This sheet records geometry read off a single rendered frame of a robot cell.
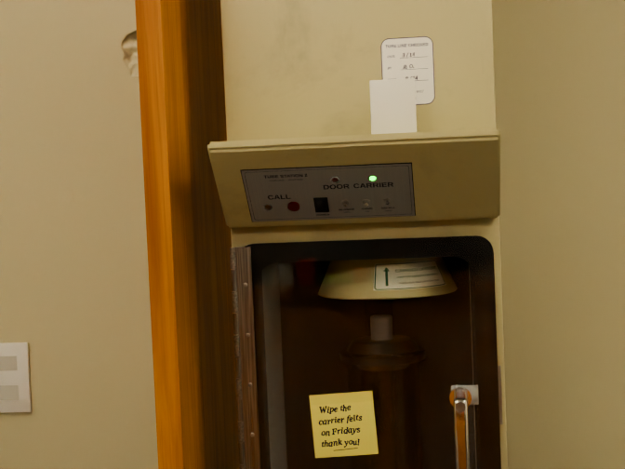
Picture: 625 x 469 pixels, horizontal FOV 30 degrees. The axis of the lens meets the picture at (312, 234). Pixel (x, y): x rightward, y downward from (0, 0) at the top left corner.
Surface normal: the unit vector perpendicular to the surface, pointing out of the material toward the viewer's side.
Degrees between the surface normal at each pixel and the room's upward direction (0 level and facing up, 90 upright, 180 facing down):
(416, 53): 90
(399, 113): 90
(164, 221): 90
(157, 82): 90
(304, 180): 135
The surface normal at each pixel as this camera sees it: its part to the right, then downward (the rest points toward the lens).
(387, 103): -0.09, 0.06
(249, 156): -0.05, 0.75
